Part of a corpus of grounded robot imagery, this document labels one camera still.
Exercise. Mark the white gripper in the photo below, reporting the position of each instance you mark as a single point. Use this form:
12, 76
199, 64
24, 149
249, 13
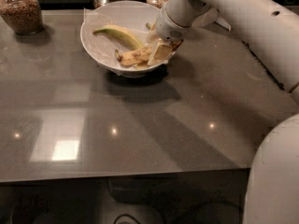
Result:
168, 27

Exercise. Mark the spotted ripe banana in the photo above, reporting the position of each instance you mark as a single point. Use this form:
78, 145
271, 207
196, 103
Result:
139, 56

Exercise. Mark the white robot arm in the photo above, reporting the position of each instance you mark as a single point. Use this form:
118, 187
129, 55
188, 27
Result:
272, 32

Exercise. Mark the green-tipped yellow banana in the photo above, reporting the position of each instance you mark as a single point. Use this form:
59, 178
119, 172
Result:
122, 34

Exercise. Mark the white bowl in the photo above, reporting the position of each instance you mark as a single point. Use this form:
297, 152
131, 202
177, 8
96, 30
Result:
117, 37

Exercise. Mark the white folded card stand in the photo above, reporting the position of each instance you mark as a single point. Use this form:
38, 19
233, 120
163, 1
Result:
223, 23

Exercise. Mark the left glass jar of grains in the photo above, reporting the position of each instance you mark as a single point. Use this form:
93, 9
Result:
24, 17

